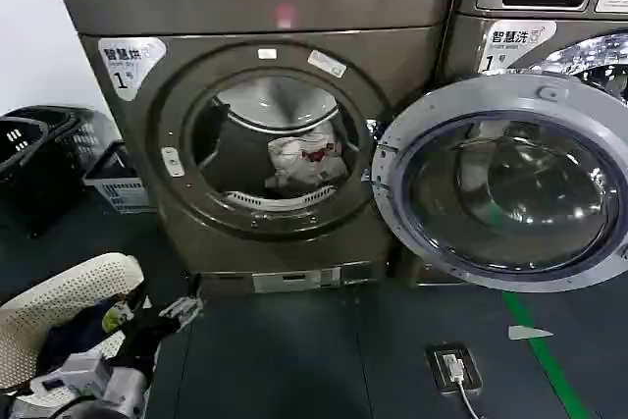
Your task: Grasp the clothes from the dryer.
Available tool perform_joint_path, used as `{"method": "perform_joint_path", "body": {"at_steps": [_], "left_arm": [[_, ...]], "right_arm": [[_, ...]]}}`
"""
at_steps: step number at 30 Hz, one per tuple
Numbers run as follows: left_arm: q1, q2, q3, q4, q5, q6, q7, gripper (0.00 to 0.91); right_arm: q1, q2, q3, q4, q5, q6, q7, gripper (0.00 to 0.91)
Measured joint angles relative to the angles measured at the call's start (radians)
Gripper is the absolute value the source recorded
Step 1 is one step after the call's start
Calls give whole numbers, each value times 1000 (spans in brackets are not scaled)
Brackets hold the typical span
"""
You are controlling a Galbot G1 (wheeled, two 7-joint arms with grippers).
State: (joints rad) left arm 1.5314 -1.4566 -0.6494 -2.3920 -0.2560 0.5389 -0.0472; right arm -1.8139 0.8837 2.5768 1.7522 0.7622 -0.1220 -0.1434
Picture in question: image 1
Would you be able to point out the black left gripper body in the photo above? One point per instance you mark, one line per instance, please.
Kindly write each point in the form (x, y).
(147, 333)

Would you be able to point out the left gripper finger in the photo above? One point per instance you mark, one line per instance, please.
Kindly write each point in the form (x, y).
(184, 306)
(186, 322)

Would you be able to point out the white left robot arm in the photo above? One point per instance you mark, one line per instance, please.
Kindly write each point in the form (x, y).
(115, 389)

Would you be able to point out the yellow-green cloth item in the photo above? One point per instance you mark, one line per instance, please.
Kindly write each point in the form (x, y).
(112, 320)

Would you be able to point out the dark blue garment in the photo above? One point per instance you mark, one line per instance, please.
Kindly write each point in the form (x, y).
(64, 338)

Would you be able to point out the cream perforated laundry basket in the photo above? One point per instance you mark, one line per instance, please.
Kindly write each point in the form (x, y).
(54, 296)

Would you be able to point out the grey slotted plastic basket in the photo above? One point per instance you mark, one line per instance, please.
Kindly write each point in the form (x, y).
(120, 188)

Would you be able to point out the white clothes with red print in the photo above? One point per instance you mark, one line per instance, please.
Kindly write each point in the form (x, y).
(306, 156)

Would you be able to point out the black plastic laundry basket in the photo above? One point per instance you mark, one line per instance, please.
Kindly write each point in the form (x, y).
(24, 178)
(88, 124)

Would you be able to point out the grey front-loading dryer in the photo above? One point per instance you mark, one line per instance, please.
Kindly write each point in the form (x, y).
(275, 95)

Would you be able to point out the metal floor socket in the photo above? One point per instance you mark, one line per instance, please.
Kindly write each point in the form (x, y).
(454, 380)

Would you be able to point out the white arrow floor sticker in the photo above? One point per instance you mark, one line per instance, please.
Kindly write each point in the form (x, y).
(527, 333)

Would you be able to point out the round glass dryer door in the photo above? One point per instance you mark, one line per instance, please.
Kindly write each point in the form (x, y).
(505, 183)

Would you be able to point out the green floor tape strip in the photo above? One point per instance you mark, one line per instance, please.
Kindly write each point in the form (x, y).
(539, 345)

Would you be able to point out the grey washing machine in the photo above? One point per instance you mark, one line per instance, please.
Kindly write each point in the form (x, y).
(471, 46)

